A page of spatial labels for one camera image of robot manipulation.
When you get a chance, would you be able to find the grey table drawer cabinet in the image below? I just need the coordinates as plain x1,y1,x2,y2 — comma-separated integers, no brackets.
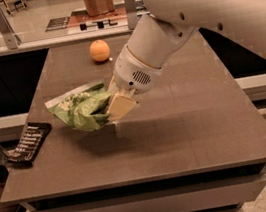
32,174,266,212

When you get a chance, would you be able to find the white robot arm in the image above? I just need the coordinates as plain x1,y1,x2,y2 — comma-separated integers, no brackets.
107,0,266,122

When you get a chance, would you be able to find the left metal glass post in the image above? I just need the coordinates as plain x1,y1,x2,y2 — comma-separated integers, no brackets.
0,8,21,50

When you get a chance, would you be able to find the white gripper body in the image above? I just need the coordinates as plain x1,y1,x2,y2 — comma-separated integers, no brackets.
113,44,163,94

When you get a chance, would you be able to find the green jalapeno chip bag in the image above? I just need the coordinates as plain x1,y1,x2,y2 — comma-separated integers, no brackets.
45,81,111,132

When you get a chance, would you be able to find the orange fruit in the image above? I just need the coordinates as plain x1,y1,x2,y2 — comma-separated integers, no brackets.
89,39,110,62

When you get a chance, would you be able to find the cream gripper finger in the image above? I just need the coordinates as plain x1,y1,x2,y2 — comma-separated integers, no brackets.
107,93,136,122
108,77,119,94

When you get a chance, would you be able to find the metal glass post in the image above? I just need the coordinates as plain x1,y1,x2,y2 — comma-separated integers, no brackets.
0,8,21,50
124,0,138,30

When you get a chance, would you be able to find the black rxbar chocolate bar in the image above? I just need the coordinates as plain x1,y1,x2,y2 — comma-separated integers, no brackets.
8,122,52,164

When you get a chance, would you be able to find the middle metal glass post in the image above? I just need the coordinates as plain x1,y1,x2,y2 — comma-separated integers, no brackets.
124,0,138,30

